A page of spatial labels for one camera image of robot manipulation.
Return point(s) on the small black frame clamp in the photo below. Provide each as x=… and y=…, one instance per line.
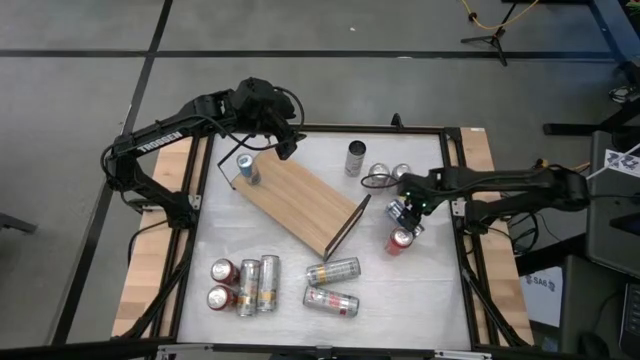
x=396, y=120

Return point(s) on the red soda can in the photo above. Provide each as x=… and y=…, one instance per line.
x=220, y=298
x=223, y=271
x=397, y=242

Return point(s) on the white marker sheet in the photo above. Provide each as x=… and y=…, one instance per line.
x=622, y=162

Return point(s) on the blue metal beam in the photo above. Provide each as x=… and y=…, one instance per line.
x=615, y=30

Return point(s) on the Celsius Tropical Vibe can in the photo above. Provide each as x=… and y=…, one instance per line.
x=334, y=271
x=248, y=290
x=268, y=285

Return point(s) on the grey stand foot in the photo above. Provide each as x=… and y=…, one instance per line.
x=15, y=222

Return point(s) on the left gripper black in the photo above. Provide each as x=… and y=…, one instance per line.
x=265, y=105

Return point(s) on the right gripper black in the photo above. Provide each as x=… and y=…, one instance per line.
x=420, y=192

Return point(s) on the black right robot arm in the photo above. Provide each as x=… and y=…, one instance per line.
x=500, y=182

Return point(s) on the black tripod stand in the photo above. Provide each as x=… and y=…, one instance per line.
x=495, y=40

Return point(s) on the black metal table frame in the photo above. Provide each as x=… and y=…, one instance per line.
x=350, y=128

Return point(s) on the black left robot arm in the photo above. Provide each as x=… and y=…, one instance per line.
x=160, y=142

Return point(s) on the white SA6 sign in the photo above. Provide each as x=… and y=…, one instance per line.
x=542, y=300

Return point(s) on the metal camera mount bar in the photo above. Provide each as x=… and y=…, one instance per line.
x=320, y=352

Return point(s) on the black desk leg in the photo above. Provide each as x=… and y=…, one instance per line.
x=575, y=129

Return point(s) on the Celsius Peach Vibe can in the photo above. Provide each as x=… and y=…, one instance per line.
x=354, y=162
x=330, y=301

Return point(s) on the grey cabinet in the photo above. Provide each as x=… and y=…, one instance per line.
x=610, y=225

